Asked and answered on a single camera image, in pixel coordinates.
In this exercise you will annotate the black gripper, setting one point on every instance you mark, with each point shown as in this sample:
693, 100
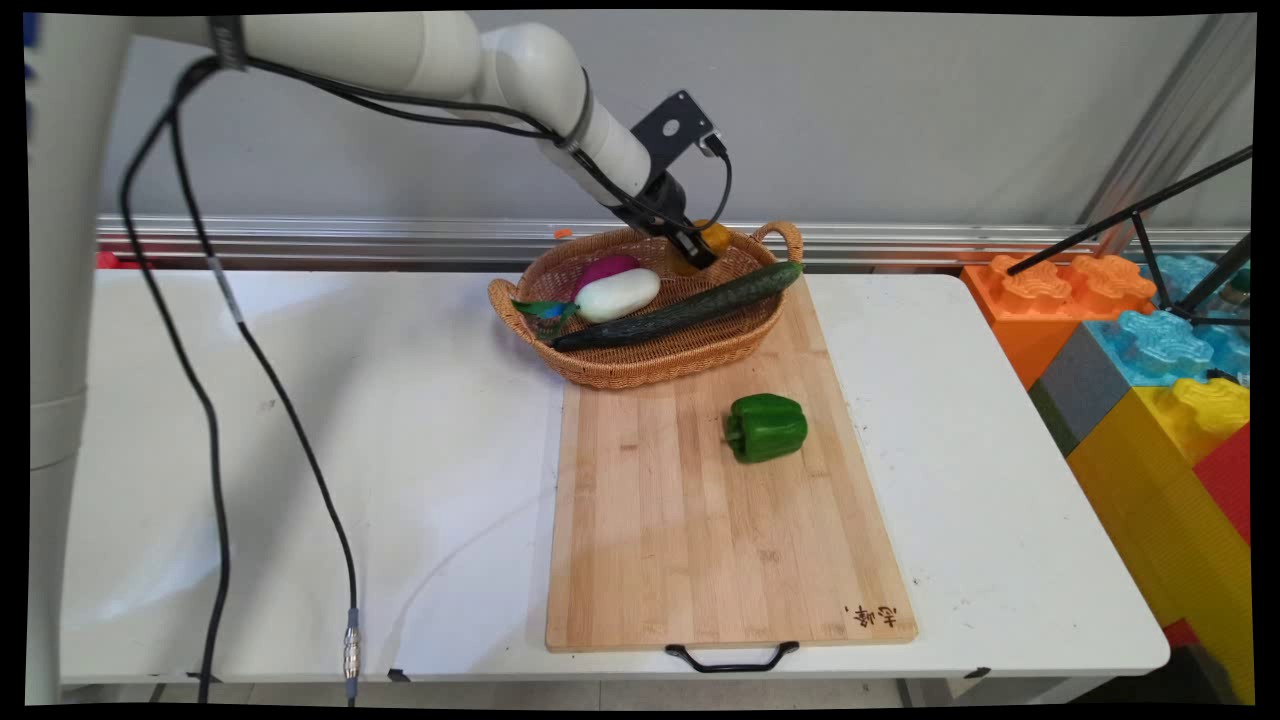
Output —
660, 200

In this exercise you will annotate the brown potato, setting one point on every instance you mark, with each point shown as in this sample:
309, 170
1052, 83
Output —
716, 238

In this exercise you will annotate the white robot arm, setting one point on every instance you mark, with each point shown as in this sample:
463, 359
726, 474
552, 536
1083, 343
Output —
400, 50

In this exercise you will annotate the long dark green cucumber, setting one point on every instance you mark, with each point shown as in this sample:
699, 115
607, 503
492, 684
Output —
680, 310

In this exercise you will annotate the white radish with green leaves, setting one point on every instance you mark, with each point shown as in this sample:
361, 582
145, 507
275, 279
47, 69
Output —
618, 295

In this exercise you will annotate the pink purple vegetable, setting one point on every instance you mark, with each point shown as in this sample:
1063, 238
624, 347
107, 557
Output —
605, 268

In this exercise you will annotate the woven wicker basket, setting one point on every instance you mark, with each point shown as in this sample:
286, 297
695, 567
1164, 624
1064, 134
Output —
650, 350

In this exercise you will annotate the green bell pepper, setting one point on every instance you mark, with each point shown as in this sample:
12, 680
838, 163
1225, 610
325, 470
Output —
768, 428

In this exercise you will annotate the wooden cutting board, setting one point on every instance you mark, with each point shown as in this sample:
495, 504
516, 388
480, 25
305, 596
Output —
720, 540

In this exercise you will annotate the orange big toy block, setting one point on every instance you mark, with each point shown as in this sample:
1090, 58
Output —
1020, 320

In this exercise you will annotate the grey big toy block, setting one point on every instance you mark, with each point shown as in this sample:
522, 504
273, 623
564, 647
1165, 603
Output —
1080, 385

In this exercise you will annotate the black tripod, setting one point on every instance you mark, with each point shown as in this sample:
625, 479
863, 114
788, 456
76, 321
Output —
1140, 212

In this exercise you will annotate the blue big toy block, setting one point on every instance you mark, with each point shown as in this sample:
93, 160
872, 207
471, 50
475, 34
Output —
1160, 345

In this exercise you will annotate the yellow big toy block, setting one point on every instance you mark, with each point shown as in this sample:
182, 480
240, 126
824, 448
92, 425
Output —
1160, 500

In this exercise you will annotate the red toy block with studs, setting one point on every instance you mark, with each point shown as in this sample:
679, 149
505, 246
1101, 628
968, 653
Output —
115, 261

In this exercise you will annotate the red big toy block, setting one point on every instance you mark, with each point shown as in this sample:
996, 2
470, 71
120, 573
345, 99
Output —
1230, 480

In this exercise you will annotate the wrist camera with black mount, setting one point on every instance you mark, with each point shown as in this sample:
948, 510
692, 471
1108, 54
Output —
672, 125

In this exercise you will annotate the aluminium rail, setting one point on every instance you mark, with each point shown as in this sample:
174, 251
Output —
350, 240

